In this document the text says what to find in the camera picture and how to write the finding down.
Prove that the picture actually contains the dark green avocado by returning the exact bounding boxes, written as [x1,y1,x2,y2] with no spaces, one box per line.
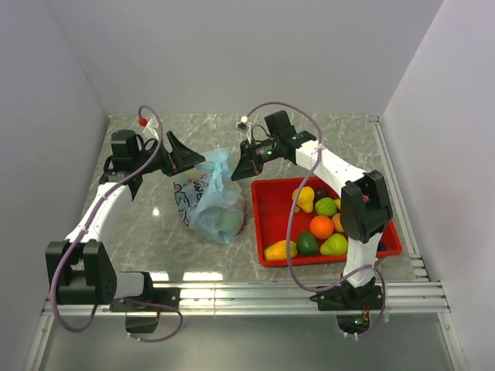
[296,230,319,257]

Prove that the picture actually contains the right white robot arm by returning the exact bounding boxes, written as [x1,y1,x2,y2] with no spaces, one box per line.
[231,111,393,309]

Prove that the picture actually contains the black grape bunch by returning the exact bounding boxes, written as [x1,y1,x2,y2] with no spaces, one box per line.
[377,240,392,252]

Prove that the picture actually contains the red plastic tray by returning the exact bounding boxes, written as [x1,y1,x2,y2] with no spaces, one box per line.
[251,177,402,267]

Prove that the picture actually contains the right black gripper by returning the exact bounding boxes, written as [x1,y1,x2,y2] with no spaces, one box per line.
[231,138,280,182]

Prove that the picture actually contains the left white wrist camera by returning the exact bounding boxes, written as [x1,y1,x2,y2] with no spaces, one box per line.
[138,117,159,141]

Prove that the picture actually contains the green custard apple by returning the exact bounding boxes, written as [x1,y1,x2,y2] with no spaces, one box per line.
[315,197,338,218]

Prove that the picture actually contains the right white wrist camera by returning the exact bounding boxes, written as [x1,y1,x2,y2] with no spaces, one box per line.
[235,116,253,143]

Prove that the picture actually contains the yellow pear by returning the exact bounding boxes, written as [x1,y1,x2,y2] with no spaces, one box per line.
[294,186,315,213]

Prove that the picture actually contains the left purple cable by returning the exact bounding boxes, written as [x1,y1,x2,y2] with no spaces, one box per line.
[49,104,185,343]

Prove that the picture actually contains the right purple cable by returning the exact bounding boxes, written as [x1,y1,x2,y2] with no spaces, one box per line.
[245,101,387,338]

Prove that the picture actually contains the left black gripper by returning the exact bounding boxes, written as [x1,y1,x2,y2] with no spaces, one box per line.
[134,131,205,177]

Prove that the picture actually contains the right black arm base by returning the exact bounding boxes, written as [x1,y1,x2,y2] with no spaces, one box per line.
[309,279,387,339]

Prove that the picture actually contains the light blue plastic bag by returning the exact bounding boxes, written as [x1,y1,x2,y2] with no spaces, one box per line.
[173,148,246,244]

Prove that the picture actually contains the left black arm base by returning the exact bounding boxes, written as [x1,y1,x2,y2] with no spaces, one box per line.
[109,288,184,339]

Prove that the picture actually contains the dark plum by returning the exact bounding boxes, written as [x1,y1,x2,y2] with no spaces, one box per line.
[314,188,329,202]

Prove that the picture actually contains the peach fruit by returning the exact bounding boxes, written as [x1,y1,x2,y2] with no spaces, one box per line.
[332,213,345,233]

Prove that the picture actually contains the orange fruit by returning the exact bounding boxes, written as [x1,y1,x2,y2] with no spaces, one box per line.
[309,216,334,240]

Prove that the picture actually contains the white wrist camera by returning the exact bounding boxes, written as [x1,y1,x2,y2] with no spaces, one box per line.
[235,116,253,143]
[138,117,159,141]

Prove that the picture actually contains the green pear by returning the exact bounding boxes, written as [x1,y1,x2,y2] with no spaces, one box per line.
[319,233,348,256]

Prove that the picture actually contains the yellow orange papaya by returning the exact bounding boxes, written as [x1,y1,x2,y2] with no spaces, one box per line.
[264,240,298,261]

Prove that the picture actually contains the purple cable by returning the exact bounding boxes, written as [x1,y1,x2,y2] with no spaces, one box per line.
[245,101,387,338]
[49,104,185,343]

